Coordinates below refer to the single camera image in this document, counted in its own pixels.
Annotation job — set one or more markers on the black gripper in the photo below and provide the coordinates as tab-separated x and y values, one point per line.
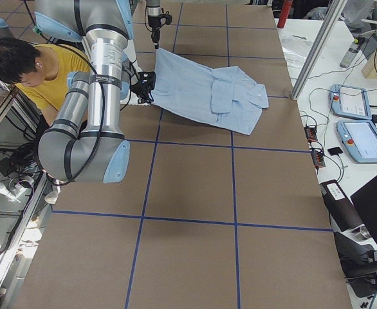
142	86
154	21

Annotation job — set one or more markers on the light blue button-up shirt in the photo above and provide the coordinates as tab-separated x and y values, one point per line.
222	97

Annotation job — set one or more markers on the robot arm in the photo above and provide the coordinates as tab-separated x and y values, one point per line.
85	142
153	8

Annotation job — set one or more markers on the person in yellow shirt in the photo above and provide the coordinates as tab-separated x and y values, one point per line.
40	72

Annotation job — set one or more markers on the red bottle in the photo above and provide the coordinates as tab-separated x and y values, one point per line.
284	13

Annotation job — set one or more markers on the clear plastic bag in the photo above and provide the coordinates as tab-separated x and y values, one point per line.
295	50

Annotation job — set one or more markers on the blue teach pendant far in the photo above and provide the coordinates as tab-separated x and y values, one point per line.
350	102

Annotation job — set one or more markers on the blue teach pendant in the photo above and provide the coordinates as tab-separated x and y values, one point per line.
359	137
350	102

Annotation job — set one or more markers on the blue teach pendant near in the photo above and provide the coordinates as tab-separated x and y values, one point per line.
359	137

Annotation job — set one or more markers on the grey aluminium frame post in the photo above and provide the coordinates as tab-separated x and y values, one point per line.
323	34

